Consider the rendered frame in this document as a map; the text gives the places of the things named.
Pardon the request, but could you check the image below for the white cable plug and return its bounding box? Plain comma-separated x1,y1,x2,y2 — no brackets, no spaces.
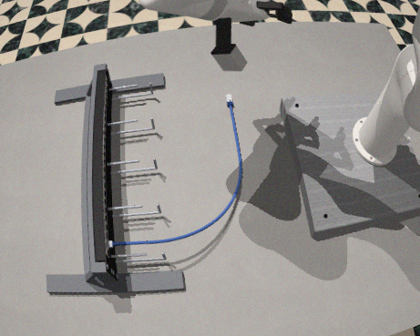
226,95,233,107

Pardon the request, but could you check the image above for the blue cable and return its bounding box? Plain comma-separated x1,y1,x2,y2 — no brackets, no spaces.
120,106,242,246

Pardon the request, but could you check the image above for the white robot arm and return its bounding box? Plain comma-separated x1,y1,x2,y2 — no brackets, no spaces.
139,0,420,166

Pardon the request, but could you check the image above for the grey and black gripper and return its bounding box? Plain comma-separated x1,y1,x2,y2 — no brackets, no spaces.
208,0,292,26

